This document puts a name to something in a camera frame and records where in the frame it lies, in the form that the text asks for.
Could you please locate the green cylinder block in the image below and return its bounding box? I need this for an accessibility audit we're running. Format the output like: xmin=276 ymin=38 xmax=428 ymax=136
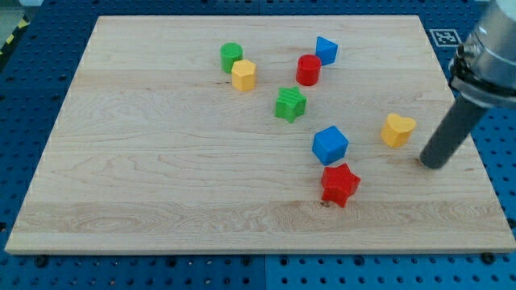
xmin=219 ymin=42 xmax=243 ymax=73

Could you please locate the green star block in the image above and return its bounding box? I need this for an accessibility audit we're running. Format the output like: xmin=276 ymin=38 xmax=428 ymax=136
xmin=275 ymin=86 xmax=307 ymax=123

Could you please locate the red cylinder block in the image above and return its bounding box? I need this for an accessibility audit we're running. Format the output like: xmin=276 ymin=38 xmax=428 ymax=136
xmin=296 ymin=54 xmax=322 ymax=86

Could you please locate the yellow hexagon block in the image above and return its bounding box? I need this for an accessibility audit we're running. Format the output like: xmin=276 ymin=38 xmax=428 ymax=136
xmin=231 ymin=60 xmax=256 ymax=92

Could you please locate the red star block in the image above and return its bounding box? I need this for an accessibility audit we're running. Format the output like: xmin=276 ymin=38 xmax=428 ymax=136
xmin=321 ymin=164 xmax=361 ymax=208

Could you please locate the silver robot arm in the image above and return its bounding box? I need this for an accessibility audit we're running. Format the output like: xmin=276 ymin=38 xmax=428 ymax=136
xmin=449 ymin=0 xmax=515 ymax=109

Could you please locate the blue cube block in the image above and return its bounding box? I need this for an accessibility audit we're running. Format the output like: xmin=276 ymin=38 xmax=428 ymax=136
xmin=312 ymin=126 xmax=348 ymax=165

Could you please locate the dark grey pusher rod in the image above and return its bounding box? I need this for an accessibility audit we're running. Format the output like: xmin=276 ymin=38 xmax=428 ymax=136
xmin=419 ymin=95 xmax=487 ymax=169

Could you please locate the yellow heart block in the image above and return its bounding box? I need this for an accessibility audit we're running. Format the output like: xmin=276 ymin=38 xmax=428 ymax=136
xmin=380 ymin=114 xmax=417 ymax=147

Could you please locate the light wooden board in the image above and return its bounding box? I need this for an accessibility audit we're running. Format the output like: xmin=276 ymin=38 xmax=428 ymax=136
xmin=6 ymin=15 xmax=515 ymax=255

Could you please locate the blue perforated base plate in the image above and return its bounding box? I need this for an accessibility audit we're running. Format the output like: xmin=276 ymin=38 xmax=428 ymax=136
xmin=1 ymin=0 xmax=515 ymax=289

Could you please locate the white fiducial marker tag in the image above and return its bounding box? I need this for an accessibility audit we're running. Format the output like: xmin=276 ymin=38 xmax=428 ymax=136
xmin=429 ymin=28 xmax=461 ymax=48

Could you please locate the blue triangular prism block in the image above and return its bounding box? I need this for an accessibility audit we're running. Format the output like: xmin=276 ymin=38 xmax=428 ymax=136
xmin=315 ymin=36 xmax=339 ymax=65

